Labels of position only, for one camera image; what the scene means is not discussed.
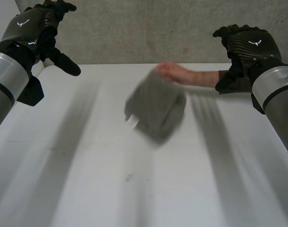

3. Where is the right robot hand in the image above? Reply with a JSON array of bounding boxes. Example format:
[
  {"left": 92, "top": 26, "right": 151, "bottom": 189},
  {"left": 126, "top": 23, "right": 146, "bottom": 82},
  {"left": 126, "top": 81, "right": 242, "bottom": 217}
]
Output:
[{"left": 212, "top": 24, "right": 288, "bottom": 95}]

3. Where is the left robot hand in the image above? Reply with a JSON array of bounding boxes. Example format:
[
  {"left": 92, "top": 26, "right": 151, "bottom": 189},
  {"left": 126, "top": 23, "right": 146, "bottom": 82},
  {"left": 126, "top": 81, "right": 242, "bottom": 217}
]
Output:
[{"left": 0, "top": 0, "right": 81, "bottom": 77}]

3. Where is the person's hand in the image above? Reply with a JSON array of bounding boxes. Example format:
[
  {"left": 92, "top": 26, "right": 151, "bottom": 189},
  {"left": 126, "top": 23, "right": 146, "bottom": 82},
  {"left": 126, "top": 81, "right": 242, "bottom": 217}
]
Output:
[{"left": 156, "top": 61, "right": 192, "bottom": 85}]

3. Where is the grey towel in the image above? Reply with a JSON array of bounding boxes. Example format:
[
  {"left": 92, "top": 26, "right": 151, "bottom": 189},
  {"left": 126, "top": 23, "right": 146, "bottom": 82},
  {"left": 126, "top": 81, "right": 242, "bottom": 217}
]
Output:
[{"left": 124, "top": 70, "right": 188, "bottom": 151}]

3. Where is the person's forearm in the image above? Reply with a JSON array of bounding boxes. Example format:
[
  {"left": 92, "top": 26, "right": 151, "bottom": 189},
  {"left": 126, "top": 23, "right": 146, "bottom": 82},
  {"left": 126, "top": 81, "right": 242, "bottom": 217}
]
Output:
[{"left": 190, "top": 70, "right": 230, "bottom": 88}]

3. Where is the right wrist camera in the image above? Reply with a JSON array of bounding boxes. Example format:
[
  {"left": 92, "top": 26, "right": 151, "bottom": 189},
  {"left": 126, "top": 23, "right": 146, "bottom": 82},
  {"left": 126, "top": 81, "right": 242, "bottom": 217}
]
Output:
[{"left": 251, "top": 92, "right": 266, "bottom": 115}]

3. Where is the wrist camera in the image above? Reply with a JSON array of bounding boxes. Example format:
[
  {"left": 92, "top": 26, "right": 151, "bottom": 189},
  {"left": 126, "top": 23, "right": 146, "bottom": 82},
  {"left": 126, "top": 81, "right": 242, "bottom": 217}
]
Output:
[
  {"left": 251, "top": 92, "right": 266, "bottom": 115},
  {"left": 16, "top": 76, "right": 45, "bottom": 107}
]

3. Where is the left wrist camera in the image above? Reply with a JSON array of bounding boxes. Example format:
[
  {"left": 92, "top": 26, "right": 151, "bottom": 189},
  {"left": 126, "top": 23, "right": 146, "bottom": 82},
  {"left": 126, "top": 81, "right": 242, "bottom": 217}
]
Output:
[{"left": 16, "top": 76, "right": 45, "bottom": 107}]

